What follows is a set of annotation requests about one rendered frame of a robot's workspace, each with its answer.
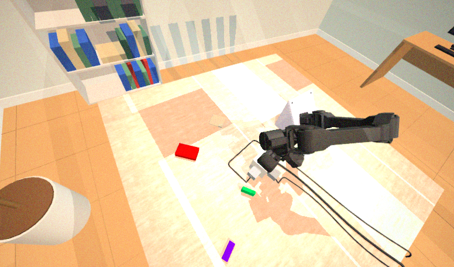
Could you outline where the red flat block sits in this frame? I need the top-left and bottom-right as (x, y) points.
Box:
(175, 143), (199, 161)

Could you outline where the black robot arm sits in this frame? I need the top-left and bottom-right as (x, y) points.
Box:
(259, 110), (400, 168)

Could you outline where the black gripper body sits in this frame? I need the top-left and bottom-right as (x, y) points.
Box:
(257, 147), (287, 173)

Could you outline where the green rectangular block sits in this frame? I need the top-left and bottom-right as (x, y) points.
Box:
(241, 186), (256, 197)

